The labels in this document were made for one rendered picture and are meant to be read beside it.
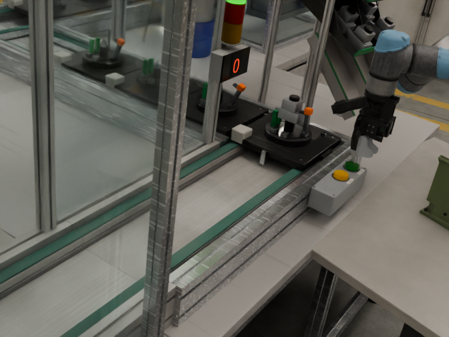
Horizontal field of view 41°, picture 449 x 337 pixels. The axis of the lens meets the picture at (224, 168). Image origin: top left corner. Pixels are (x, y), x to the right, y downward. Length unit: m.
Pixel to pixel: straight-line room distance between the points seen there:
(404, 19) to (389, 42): 4.26
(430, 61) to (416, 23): 4.22
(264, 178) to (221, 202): 0.18
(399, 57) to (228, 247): 0.62
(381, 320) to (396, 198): 1.00
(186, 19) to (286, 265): 0.79
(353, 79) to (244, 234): 0.84
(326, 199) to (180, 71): 0.82
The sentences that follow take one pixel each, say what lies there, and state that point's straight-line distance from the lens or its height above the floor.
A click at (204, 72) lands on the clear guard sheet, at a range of 1.57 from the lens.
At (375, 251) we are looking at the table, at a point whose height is 0.86.
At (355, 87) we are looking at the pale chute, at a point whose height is 1.05.
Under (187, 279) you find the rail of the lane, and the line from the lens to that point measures 1.20.
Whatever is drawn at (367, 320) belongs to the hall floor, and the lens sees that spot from 2.70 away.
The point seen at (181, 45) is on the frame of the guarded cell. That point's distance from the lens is 0.81.
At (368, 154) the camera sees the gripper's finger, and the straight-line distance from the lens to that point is 1.64.
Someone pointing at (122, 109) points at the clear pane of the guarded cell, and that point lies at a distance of 0.78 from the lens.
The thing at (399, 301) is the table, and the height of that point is 0.86.
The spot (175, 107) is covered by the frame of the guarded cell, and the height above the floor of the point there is 1.39.
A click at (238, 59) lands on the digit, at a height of 1.22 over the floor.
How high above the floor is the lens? 1.74
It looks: 30 degrees down
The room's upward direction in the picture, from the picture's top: 8 degrees clockwise
